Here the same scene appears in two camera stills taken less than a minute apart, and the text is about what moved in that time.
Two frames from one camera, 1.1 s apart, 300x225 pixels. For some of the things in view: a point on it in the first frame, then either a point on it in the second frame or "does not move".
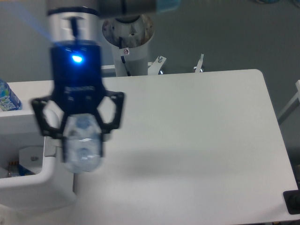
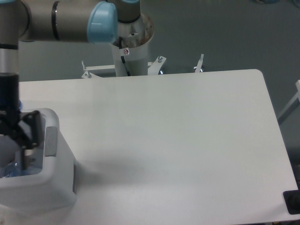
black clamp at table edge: x=292 y=200 does not move
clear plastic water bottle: x=82 y=142 -> x=14 y=168
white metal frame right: x=295 y=102 does not move
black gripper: x=77 y=77 -> x=9 y=104
